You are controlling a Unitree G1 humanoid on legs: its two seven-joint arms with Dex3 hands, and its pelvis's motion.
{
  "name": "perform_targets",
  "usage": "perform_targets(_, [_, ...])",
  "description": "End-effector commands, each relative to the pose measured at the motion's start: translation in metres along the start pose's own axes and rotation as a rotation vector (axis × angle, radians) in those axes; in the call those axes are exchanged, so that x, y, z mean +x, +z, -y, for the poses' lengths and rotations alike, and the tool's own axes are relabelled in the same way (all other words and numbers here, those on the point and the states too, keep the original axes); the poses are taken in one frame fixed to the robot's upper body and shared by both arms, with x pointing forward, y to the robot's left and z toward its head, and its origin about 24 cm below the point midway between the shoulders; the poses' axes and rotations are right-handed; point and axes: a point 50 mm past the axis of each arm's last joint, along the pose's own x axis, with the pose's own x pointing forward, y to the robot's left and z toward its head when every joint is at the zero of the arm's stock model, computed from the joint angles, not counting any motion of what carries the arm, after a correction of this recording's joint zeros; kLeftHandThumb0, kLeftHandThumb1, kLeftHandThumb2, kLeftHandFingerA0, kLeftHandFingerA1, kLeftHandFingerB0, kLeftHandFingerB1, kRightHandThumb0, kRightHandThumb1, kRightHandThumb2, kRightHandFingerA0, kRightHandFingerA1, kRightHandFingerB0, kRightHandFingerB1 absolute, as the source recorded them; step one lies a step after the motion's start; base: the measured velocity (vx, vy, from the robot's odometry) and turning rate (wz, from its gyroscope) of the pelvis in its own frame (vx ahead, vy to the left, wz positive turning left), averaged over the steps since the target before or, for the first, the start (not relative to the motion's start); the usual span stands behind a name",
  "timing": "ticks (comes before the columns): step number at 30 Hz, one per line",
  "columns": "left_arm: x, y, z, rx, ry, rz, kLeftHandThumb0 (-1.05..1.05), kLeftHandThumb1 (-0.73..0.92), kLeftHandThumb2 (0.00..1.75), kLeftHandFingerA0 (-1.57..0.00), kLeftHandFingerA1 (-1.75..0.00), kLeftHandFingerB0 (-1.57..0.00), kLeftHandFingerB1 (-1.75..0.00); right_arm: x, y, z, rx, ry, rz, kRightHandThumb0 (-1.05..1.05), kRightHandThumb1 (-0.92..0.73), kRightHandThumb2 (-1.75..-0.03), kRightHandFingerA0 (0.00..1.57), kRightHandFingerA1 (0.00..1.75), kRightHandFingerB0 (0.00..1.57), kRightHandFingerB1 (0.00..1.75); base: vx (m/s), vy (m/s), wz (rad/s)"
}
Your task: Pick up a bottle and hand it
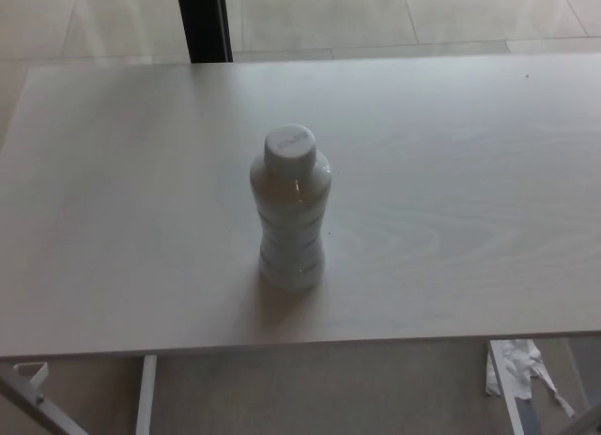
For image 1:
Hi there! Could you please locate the white plastic bottle with cap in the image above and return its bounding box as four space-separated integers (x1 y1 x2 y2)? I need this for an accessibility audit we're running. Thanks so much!
249 123 333 293

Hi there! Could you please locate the white metal table leg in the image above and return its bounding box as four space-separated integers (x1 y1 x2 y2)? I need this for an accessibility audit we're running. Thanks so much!
134 354 158 435
486 340 526 435

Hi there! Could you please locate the crumpled white paper scrap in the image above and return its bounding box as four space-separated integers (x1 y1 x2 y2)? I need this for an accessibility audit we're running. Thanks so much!
484 339 577 418

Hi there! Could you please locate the white diagonal table brace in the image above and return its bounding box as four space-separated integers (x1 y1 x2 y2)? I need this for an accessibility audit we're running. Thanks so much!
0 373 90 435

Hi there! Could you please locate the black vertical door frame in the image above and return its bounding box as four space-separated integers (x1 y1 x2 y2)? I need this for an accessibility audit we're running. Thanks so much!
176 0 235 64

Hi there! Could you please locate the white metal hook bracket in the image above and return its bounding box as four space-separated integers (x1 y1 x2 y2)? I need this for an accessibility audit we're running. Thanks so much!
12 361 49 390

